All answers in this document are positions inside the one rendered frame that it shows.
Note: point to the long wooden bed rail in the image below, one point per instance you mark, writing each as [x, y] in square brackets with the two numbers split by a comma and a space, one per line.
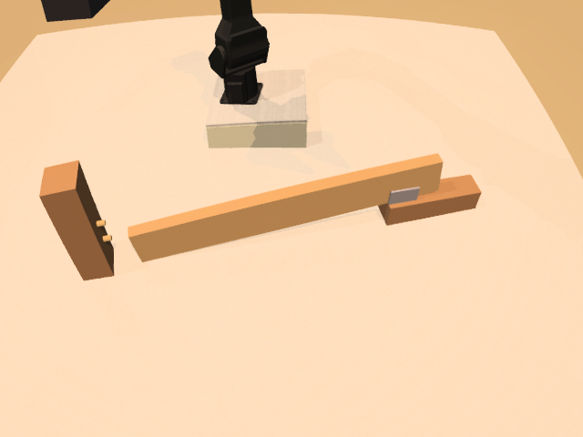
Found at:
[282, 208]

